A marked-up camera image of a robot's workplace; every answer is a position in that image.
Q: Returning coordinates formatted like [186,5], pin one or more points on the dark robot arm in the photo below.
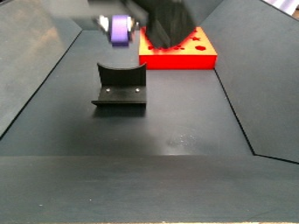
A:
[166,19]

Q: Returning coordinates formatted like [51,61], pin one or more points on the purple rectangular block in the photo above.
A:
[119,30]

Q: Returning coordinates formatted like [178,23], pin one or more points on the black curved fixture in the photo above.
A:
[121,85]

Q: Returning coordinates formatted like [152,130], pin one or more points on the red foam shape board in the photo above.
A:
[194,54]

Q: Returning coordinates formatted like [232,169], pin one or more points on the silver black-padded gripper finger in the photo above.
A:
[132,25]
[103,22]

